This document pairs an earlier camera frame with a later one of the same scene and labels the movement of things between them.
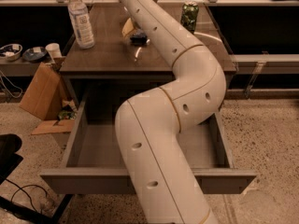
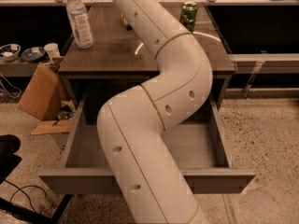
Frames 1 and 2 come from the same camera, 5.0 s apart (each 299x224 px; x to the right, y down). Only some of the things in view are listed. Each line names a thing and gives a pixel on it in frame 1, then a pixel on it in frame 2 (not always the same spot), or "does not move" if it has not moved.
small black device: [138, 37] to [129, 27]
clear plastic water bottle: [80, 20] does not move
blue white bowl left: [10, 51] does not move
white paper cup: [53, 49] does not move
